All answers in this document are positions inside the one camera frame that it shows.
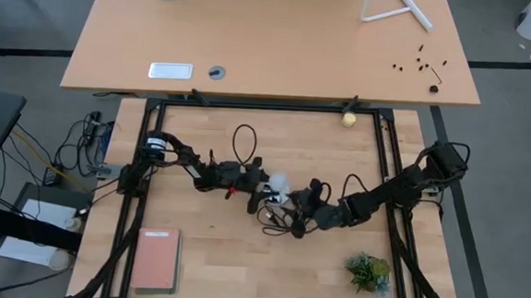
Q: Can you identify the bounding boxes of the blue cable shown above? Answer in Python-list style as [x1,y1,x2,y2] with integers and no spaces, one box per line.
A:
[97,119,116,160]

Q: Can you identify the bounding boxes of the black frame clamp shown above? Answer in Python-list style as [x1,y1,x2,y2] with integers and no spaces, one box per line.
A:
[189,87,211,108]
[341,93,360,115]

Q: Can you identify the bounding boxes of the yellow floor cable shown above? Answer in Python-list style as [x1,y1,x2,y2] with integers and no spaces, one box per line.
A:
[8,131,92,191]

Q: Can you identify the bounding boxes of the white paper sheet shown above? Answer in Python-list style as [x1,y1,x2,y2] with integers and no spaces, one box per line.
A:
[0,196,81,268]

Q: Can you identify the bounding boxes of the black metal beam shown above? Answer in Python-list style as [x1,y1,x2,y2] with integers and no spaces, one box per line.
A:
[0,199,86,254]

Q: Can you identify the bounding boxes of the black floor cable tangle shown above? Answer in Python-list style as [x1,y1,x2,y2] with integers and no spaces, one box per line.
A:
[53,108,112,180]

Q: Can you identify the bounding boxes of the green artificial succulent plant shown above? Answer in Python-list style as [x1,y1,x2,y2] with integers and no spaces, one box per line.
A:
[343,249,394,297]

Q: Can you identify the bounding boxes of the grey round cable grommet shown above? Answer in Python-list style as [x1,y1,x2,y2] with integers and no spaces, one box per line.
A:
[207,65,227,82]

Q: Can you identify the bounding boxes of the black aluminium table frame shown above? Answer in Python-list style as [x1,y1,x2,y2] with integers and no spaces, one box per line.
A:
[69,89,475,298]

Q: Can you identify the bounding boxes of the white triangular tube stand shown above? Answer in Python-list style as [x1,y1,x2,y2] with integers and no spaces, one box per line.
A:
[358,0,436,32]

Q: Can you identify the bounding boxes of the orange wooden desk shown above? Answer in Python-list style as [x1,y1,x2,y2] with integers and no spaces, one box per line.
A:
[60,0,488,116]

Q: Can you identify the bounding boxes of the clear plastic cup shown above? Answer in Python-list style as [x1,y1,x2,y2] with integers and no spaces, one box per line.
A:
[64,215,85,234]
[47,247,75,273]

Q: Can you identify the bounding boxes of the black power adapter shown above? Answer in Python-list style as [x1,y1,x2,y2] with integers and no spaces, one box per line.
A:
[42,165,65,188]

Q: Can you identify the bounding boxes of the pink notebook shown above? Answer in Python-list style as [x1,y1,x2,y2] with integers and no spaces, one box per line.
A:
[129,226,182,292]

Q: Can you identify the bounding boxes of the silver rectangular desk plate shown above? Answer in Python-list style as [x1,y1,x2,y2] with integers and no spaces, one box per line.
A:
[147,61,194,82]

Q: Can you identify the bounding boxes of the black left wrist camera cable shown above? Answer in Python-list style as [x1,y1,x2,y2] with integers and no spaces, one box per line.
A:
[230,122,260,168]

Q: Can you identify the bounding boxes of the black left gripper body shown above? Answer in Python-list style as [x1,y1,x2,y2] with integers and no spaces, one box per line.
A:
[206,154,270,216]

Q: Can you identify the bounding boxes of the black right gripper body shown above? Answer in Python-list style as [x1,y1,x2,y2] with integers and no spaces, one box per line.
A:
[289,177,338,241]

